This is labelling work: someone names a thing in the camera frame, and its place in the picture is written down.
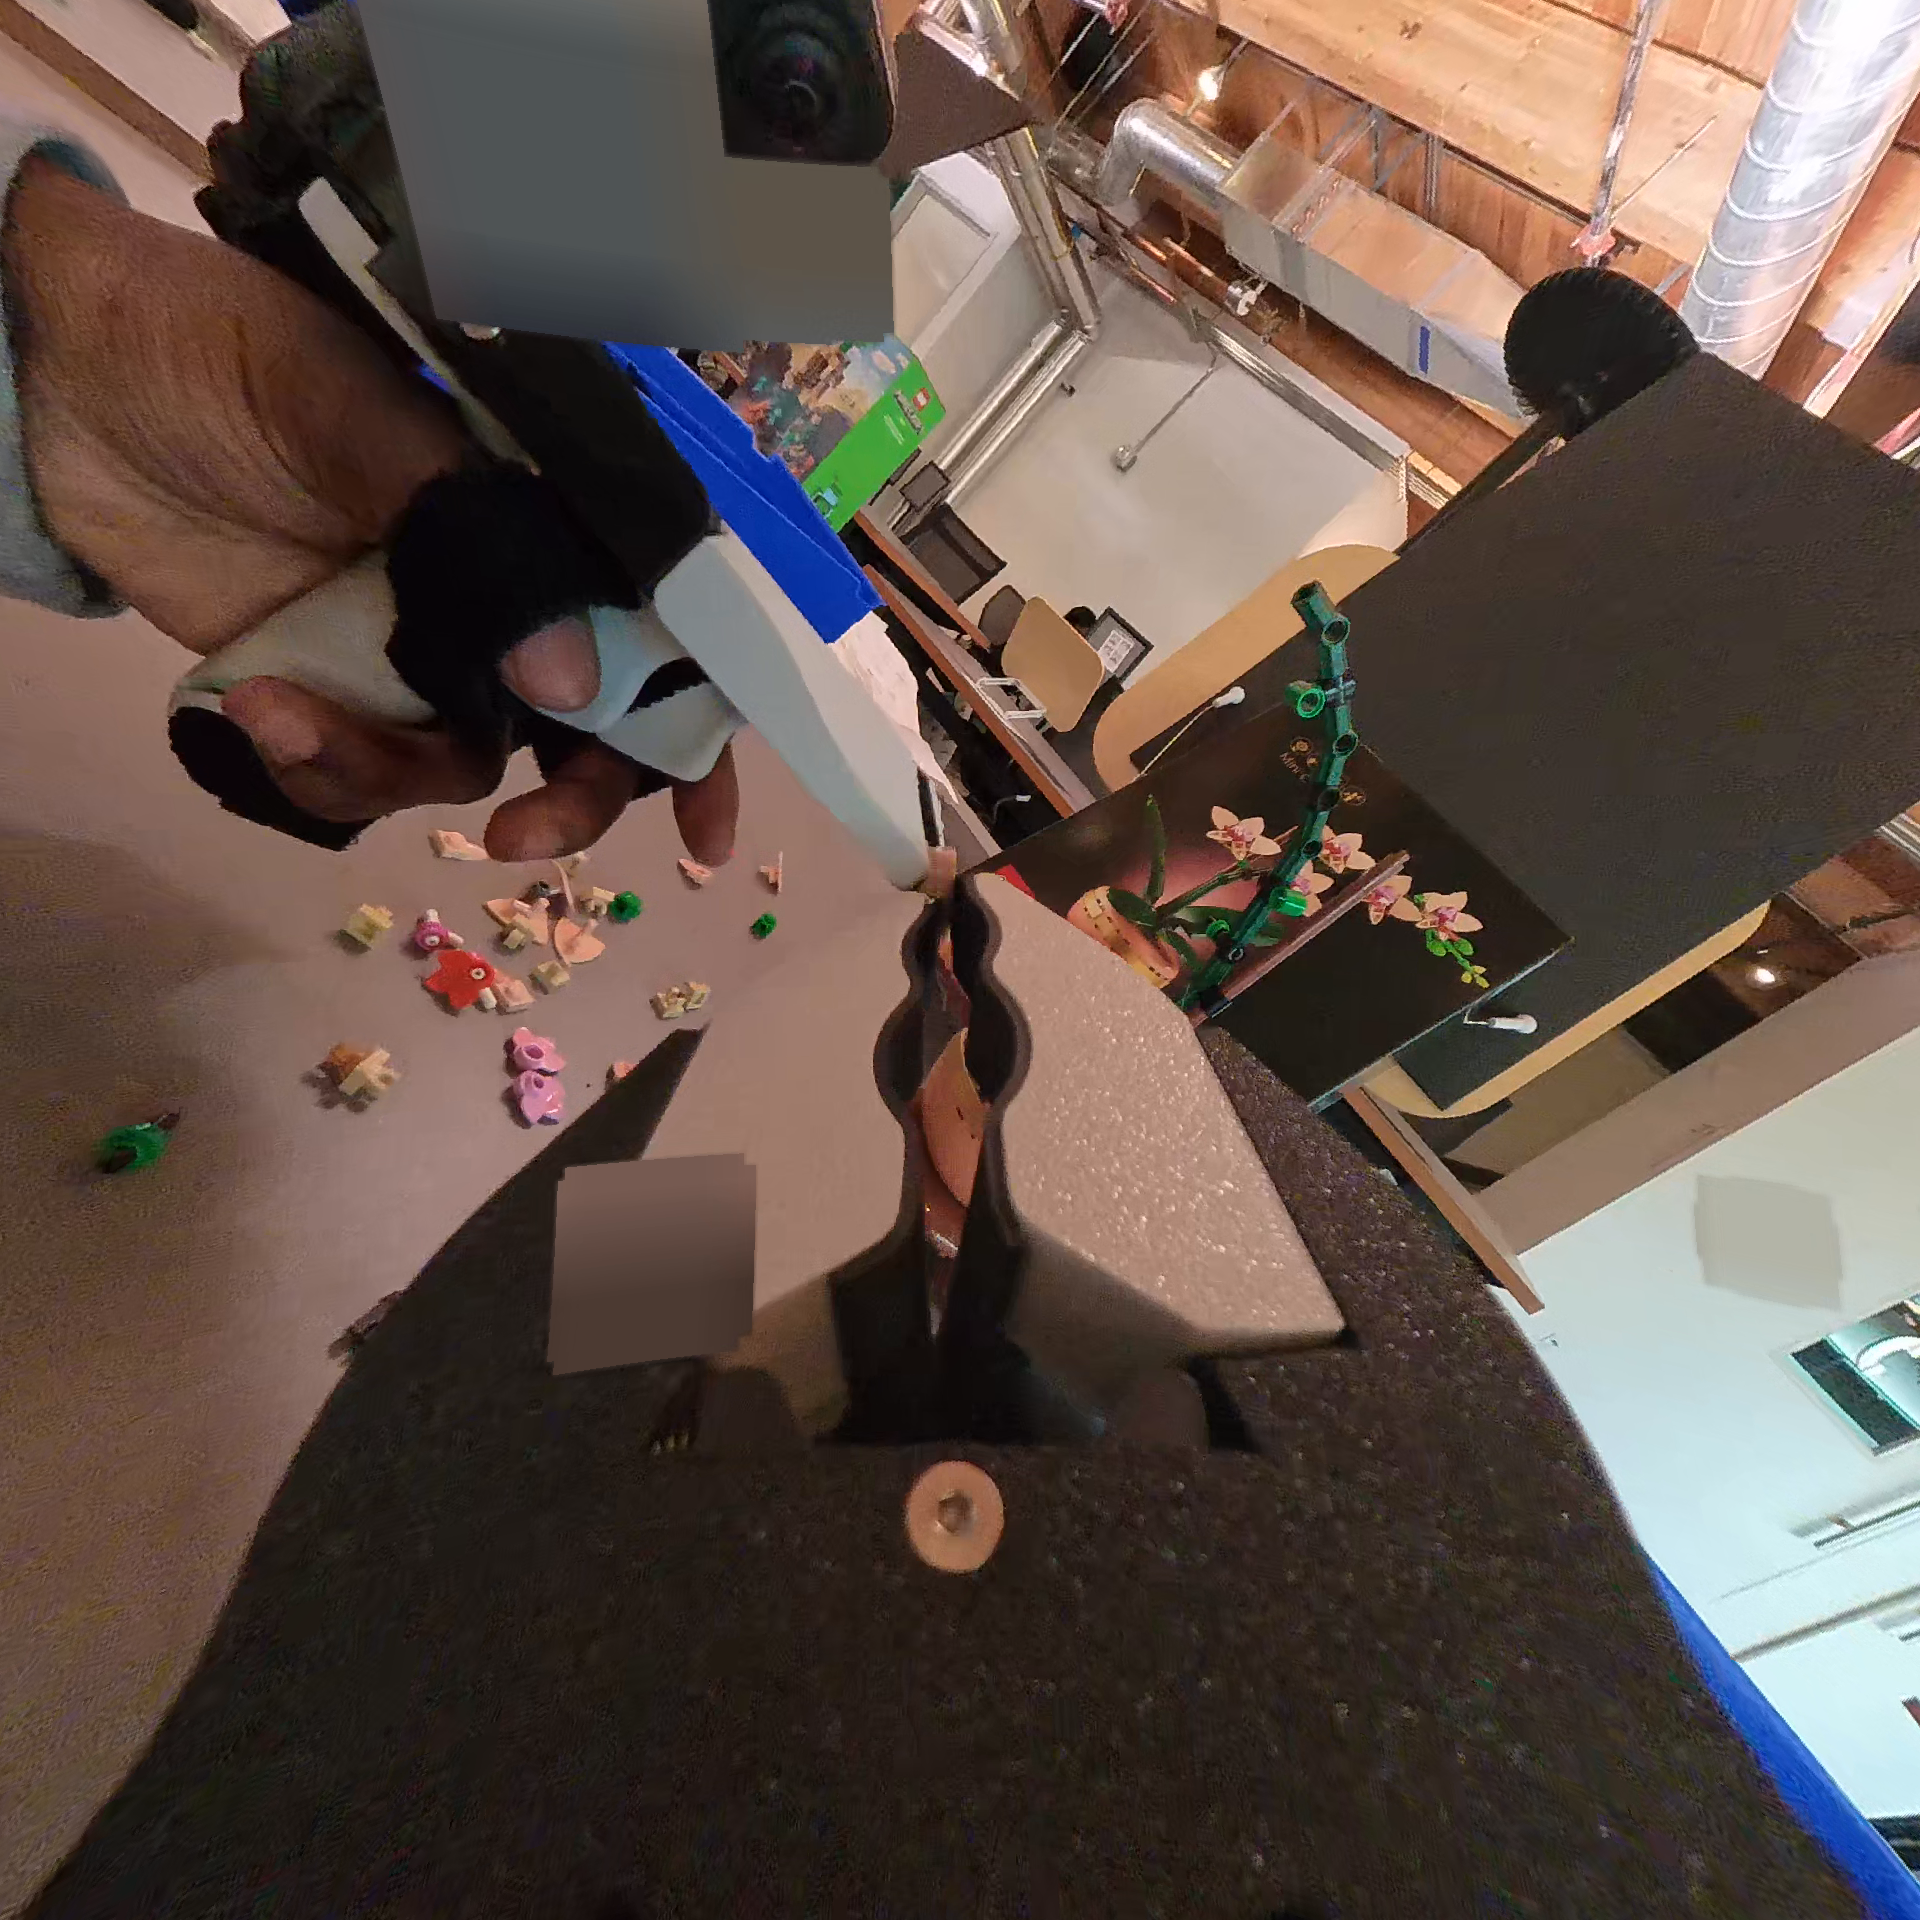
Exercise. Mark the green round toy stud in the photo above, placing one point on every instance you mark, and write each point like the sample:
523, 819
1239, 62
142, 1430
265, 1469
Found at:
134, 1147

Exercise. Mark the toy brick pieces pile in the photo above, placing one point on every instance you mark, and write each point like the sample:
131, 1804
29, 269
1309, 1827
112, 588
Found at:
458, 979

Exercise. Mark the toy brick potted plant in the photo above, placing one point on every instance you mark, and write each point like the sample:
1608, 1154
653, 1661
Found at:
1309, 700

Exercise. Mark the small tan toy brick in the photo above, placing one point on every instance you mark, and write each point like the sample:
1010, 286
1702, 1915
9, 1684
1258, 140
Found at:
941, 868

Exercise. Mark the black orchid print box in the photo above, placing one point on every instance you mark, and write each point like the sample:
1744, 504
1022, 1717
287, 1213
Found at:
1080, 856

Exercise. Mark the person's left forearm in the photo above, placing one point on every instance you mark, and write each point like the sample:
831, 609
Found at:
31, 569

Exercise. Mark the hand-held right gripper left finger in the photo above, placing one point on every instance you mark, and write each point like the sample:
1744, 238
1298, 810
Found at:
809, 1109

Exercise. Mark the rectangular metal air duct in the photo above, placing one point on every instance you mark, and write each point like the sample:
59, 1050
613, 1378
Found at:
1349, 241

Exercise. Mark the black flat panel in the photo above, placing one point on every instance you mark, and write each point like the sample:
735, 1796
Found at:
1651, 628

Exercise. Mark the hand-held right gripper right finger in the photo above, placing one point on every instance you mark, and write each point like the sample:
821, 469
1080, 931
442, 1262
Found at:
1141, 1171

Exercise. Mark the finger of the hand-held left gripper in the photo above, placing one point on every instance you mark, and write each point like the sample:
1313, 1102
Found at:
809, 720

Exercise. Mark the person's left hand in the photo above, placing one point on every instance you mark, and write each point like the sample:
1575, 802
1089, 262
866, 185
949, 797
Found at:
194, 421

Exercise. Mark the blue plastic bin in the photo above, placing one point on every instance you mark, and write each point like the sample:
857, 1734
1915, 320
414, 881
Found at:
751, 480
1830, 1798

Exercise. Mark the green toy set box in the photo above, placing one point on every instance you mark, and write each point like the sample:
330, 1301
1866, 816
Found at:
870, 450

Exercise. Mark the round silver air duct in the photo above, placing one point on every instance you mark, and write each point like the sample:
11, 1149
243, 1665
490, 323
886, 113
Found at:
1800, 149

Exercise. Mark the white plastic bag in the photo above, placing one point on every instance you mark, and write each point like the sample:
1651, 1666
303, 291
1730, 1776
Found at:
886, 674

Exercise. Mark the black office chair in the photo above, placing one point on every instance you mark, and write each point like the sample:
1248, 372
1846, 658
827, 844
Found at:
953, 556

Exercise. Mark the black round stand knob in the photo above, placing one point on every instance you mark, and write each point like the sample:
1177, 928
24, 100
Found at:
1599, 345

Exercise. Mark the silver pipe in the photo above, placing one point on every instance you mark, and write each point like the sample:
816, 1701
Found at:
1049, 241

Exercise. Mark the tan chair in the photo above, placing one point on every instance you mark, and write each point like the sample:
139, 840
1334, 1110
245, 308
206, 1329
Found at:
1049, 660

